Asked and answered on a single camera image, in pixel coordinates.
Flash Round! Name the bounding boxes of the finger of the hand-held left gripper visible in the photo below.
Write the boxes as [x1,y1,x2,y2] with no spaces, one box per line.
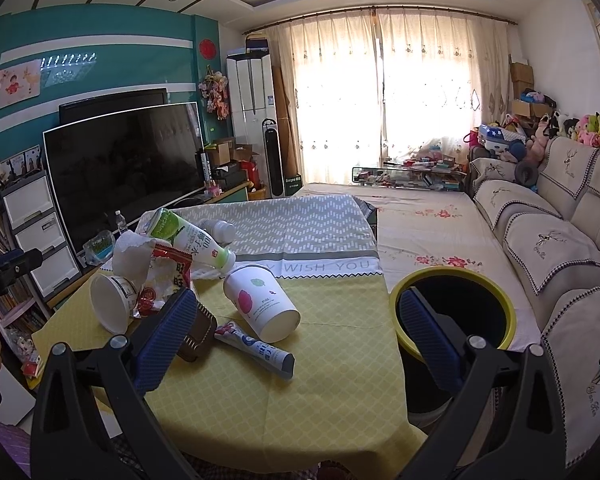
[0,247,44,292]

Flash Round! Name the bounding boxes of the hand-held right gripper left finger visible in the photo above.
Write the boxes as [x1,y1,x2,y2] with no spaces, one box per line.
[30,287,201,480]

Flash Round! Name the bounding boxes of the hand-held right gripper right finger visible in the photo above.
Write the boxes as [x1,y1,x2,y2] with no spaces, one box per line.
[399,287,568,480]

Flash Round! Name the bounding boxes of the brown ribbed box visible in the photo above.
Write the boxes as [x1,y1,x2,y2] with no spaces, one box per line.
[176,301,218,364]

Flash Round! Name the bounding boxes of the black bin with yellow rim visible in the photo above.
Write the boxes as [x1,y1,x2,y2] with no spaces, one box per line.
[389,266,517,413]

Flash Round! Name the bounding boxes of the red snack packet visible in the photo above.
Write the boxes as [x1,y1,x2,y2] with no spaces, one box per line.
[136,241,197,318]

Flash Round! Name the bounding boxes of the white paper bowl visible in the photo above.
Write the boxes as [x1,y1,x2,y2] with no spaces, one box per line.
[89,272,138,336]

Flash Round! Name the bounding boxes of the white toothpaste tube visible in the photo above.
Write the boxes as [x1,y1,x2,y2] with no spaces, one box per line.
[213,322,296,382]

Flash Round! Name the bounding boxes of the white textured towel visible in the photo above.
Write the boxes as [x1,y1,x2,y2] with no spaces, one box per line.
[111,229,157,281]

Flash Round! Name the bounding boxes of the green label drink bottle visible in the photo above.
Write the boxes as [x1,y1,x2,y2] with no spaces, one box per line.
[144,207,237,281]

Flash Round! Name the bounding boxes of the dotted white paper cup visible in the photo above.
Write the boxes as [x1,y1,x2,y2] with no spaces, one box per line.
[223,263,301,344]

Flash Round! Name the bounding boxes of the clear plastic bottle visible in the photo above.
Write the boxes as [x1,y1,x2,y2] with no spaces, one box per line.
[195,218,237,249]

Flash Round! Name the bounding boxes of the white plastic drawer unit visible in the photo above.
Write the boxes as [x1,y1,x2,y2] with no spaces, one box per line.
[0,169,83,306]

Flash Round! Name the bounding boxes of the stack of colourful booklets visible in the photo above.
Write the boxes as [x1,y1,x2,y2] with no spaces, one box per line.
[20,350,48,391]

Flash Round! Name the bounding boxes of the plastic bag with greens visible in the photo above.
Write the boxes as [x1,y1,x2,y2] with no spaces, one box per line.
[82,230,116,266]

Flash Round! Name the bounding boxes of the floral cream sheet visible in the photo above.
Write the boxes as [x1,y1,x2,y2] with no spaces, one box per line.
[292,182,543,356]

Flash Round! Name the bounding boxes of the large curved television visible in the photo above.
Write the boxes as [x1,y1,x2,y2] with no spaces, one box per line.
[42,101,207,261]

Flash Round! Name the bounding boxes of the beige sofa with covers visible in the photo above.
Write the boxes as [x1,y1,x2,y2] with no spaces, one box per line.
[470,136,600,468]

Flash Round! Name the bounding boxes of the tall black white box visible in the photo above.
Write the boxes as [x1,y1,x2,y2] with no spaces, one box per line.
[196,152,212,188]

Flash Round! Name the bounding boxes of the pile of books and toys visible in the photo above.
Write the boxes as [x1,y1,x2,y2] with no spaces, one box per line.
[382,152,468,191]

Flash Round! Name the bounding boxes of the glass coffee table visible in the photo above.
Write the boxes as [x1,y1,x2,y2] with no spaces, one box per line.
[351,157,468,193]

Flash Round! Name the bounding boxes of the black flat boxes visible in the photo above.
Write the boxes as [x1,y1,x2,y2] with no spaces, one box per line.
[212,161,243,188]

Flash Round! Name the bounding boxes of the red box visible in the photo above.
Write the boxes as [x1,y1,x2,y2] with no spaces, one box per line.
[240,159,263,191]

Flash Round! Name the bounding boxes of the grey neck pillow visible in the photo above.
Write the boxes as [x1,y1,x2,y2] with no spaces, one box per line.
[512,160,541,188]

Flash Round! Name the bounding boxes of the small black television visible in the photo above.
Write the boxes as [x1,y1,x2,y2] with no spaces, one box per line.
[58,87,169,126]

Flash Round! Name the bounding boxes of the closed cardboard box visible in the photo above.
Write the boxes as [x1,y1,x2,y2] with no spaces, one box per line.
[207,137,236,166]

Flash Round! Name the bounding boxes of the black white tower fan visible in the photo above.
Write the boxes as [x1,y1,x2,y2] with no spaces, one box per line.
[261,117,287,198]

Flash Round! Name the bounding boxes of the blue star print bag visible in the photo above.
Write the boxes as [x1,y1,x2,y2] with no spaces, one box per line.
[478,122,518,153]

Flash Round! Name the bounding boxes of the pink plush toy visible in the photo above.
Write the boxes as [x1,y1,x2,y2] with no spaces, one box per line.
[525,132,551,163]

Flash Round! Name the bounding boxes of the tall brown cardboard roll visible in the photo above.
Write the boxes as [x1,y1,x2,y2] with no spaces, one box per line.
[272,65,301,176]

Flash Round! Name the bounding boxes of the pink artificial flower garland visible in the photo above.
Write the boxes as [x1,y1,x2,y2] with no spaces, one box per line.
[198,67,231,121]

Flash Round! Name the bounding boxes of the cream sheer curtain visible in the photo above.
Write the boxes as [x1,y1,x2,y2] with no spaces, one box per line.
[270,7,383,186]
[377,7,512,161]

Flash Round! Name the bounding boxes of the white standing air conditioner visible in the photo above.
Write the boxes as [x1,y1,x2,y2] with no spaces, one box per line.
[225,51,277,161]

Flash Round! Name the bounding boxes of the row of plush toys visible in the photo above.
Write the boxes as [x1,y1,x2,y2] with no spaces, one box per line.
[525,110,600,156]

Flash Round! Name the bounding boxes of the stack of cardboard boxes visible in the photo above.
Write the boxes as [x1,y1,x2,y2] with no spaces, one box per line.
[509,61,553,121]

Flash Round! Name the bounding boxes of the brown curtain rod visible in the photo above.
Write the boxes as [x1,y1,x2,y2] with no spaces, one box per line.
[243,6,517,37]

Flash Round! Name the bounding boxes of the cartoon wall poster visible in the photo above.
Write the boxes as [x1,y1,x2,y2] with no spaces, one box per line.
[0,59,42,109]

